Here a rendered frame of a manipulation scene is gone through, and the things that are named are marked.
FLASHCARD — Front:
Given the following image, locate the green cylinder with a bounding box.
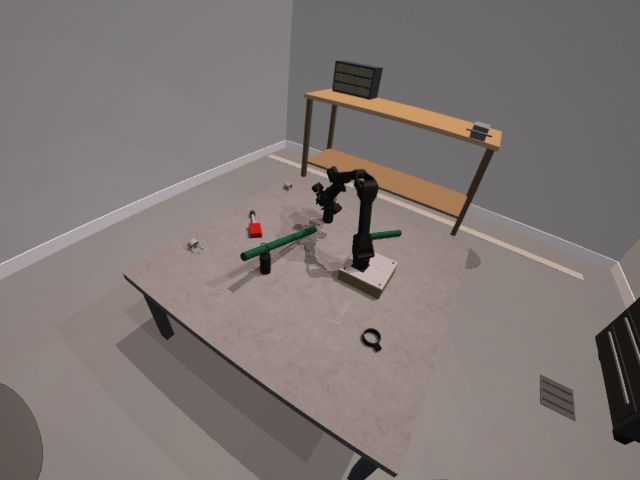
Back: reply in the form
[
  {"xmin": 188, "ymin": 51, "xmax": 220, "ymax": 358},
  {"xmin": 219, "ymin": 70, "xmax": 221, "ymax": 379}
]
[
  {"xmin": 240, "ymin": 226, "xmax": 317, "ymax": 261},
  {"xmin": 370, "ymin": 230, "xmax": 402, "ymax": 239}
]

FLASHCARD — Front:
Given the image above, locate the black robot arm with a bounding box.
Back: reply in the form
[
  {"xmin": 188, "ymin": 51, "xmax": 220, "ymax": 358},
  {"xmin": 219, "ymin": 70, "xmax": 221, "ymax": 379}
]
[{"xmin": 316, "ymin": 166, "xmax": 378, "ymax": 273}]

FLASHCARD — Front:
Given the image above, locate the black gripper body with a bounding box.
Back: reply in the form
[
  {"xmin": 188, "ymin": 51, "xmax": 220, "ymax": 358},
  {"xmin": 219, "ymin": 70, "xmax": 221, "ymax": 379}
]
[{"xmin": 311, "ymin": 182, "xmax": 342, "ymax": 214}]

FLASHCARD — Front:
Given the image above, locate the black ring with small tab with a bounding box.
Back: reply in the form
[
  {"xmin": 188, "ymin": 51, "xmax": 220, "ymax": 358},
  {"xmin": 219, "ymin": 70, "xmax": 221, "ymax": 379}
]
[{"xmin": 362, "ymin": 328, "xmax": 381, "ymax": 352}]

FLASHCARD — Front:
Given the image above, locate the black post with cap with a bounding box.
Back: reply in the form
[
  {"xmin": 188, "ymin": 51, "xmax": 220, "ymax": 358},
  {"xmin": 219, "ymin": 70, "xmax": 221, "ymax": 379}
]
[{"xmin": 323, "ymin": 208, "xmax": 334, "ymax": 223}]

